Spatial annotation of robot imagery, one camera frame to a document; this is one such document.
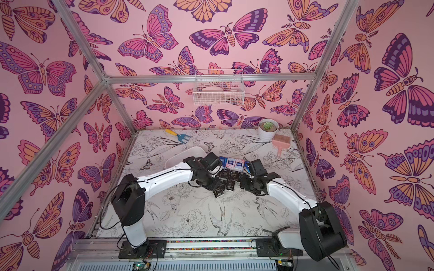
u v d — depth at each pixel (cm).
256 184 65
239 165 99
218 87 95
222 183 91
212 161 68
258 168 69
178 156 100
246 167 97
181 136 117
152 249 73
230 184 92
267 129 106
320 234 41
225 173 95
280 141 113
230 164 99
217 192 83
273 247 72
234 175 95
